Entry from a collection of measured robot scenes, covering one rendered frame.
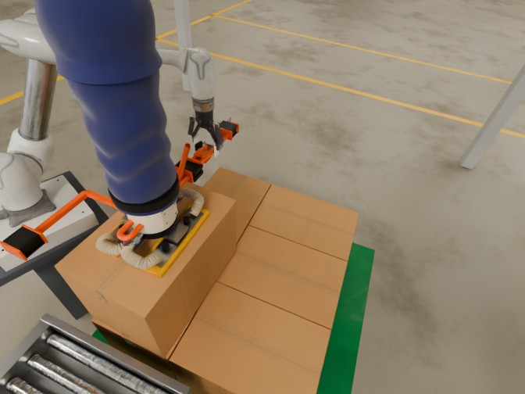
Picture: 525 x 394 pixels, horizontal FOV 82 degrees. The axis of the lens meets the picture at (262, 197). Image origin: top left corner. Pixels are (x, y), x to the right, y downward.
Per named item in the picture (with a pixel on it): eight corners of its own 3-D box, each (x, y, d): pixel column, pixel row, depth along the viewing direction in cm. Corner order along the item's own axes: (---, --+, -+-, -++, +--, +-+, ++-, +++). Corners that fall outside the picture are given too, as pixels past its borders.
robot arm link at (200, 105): (206, 102, 117) (207, 116, 122) (218, 93, 123) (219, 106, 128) (187, 97, 119) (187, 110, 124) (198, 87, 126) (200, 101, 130)
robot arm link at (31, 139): (-2, 175, 137) (19, 148, 153) (41, 185, 145) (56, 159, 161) (12, 1, 97) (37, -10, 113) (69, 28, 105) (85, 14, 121)
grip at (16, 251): (26, 261, 95) (18, 252, 92) (6, 251, 97) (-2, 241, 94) (48, 241, 101) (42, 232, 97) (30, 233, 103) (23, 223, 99)
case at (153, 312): (163, 359, 124) (144, 318, 96) (91, 314, 135) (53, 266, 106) (235, 252, 164) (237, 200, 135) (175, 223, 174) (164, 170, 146)
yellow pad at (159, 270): (161, 279, 106) (158, 271, 102) (137, 268, 108) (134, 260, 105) (210, 214, 129) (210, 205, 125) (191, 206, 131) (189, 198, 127)
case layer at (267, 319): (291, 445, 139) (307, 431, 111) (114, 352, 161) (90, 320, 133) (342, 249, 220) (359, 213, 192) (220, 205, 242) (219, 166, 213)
